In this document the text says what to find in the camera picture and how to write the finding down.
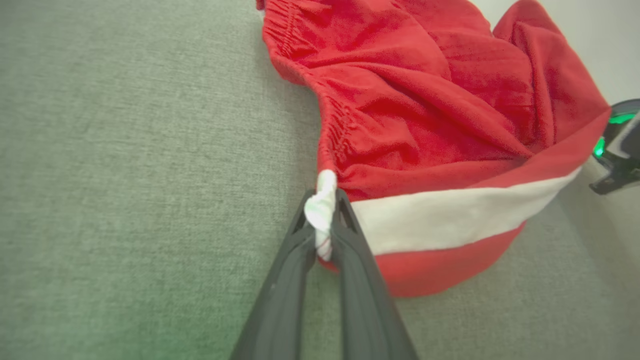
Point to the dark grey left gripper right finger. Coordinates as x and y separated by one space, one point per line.
365 310

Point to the red shorts with white stripe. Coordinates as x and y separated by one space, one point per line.
425 100

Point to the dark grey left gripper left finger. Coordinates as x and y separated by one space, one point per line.
280 305

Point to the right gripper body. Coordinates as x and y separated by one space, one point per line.
625 140

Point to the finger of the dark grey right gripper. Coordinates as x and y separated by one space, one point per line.
617 182

